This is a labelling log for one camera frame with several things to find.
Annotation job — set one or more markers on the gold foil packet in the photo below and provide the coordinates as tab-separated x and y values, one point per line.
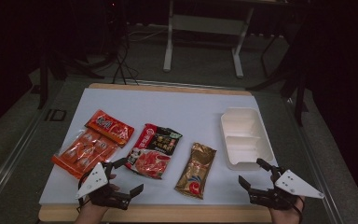
197	171

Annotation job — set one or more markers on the red and black soup packet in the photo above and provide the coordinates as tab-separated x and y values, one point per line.
154	152

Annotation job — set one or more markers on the clear bag of orange sachets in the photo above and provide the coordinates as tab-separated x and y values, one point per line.
80	154

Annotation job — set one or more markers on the person's right hand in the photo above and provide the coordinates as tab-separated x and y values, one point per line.
287	216

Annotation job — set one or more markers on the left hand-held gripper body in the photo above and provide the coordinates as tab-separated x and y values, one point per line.
93	182

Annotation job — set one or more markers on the orange-red seasoning packet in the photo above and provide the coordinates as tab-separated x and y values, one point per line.
112	126

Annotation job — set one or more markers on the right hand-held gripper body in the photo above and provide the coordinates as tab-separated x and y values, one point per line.
292	185

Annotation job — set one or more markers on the white desk frame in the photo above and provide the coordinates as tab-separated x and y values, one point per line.
167	46

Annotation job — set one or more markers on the white plastic tray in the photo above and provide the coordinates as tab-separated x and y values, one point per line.
245	140

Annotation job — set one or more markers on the black stand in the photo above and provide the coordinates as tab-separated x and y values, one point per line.
43	87
299	102

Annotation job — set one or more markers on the wooden table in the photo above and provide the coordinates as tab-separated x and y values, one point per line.
167	214

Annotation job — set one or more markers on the metal floor rail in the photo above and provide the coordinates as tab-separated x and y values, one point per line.
317	161
9	158

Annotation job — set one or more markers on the black floor bracket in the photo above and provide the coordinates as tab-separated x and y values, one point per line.
47	115

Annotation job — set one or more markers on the person's left hand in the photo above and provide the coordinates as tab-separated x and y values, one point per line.
94	212

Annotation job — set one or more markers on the white paper sheet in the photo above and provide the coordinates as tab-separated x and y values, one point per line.
167	105

